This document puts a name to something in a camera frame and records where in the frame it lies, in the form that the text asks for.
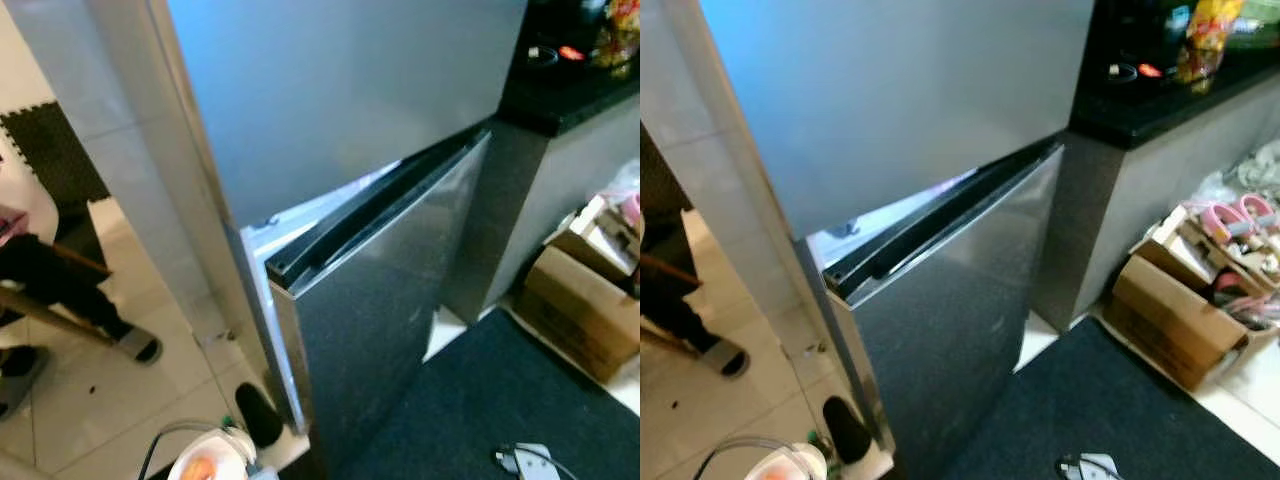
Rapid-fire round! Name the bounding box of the person leg in black trousers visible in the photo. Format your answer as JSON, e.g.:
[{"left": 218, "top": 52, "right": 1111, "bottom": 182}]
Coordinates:
[
  {"left": 640, "top": 215, "right": 726, "bottom": 351},
  {"left": 0, "top": 232, "right": 136, "bottom": 346}
]

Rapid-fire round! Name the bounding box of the large brown cardboard box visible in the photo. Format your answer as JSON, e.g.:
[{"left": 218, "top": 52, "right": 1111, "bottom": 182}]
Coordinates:
[
  {"left": 1103, "top": 255, "right": 1263, "bottom": 393},
  {"left": 515, "top": 245, "right": 641, "bottom": 384}
]

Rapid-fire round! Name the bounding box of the black robot foot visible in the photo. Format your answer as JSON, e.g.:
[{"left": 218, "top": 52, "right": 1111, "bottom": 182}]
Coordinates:
[
  {"left": 234, "top": 382, "right": 285, "bottom": 449},
  {"left": 822, "top": 396, "right": 873, "bottom": 464}
]

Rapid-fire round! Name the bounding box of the grey fridge cabinet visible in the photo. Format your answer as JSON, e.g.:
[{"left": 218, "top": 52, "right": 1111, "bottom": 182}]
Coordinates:
[
  {"left": 655, "top": 0, "right": 951, "bottom": 451},
  {"left": 85, "top": 0, "right": 401, "bottom": 436}
]

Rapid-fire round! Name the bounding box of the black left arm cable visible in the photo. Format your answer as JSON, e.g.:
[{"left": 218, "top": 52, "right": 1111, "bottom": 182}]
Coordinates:
[
  {"left": 695, "top": 436, "right": 791, "bottom": 480},
  {"left": 138, "top": 420, "right": 236, "bottom": 480}
]

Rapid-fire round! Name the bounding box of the yellow snack bag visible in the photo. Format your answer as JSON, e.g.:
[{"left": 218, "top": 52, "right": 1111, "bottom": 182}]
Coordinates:
[
  {"left": 1175, "top": 0, "right": 1246, "bottom": 86},
  {"left": 590, "top": 0, "right": 641, "bottom": 71}
]

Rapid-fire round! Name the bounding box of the white plastic bag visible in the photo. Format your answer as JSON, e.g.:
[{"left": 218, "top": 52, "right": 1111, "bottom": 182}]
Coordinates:
[
  {"left": 600, "top": 160, "right": 641, "bottom": 196},
  {"left": 1195, "top": 140, "right": 1280, "bottom": 201}
]

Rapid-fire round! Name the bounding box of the small open cardboard box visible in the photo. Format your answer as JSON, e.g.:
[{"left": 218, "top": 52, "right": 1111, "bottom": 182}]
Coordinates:
[
  {"left": 545, "top": 193, "right": 641, "bottom": 279},
  {"left": 1130, "top": 205, "right": 1280, "bottom": 301}
]

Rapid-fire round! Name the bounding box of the grey slipper with black strap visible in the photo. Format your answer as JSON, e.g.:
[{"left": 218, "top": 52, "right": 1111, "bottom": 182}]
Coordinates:
[
  {"left": 700, "top": 338, "right": 751, "bottom": 379},
  {"left": 113, "top": 325, "right": 164, "bottom": 366}
]

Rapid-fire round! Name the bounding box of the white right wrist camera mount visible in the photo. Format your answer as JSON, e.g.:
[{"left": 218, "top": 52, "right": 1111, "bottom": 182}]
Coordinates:
[
  {"left": 1058, "top": 453, "right": 1121, "bottom": 480},
  {"left": 495, "top": 443, "right": 553, "bottom": 480}
]

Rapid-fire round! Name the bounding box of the dark floor mat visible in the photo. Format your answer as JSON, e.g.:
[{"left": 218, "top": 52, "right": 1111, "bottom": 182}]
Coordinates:
[
  {"left": 335, "top": 305, "right": 641, "bottom": 480},
  {"left": 945, "top": 318, "right": 1280, "bottom": 480}
]

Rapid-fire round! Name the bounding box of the tan wooden stick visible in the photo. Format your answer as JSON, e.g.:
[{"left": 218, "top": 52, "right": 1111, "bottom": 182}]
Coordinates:
[
  {"left": 0, "top": 285, "right": 119, "bottom": 348},
  {"left": 640, "top": 318, "right": 701, "bottom": 359}
]

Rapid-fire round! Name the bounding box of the grey counter cabinet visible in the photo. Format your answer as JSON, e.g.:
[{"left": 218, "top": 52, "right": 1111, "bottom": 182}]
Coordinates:
[
  {"left": 443, "top": 95, "right": 641, "bottom": 323},
  {"left": 1030, "top": 75, "right": 1280, "bottom": 333}
]

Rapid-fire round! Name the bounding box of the brown wooden stick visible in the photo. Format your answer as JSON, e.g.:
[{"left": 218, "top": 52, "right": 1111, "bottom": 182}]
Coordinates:
[
  {"left": 50, "top": 240, "right": 113, "bottom": 278},
  {"left": 640, "top": 253, "right": 701, "bottom": 291}
]

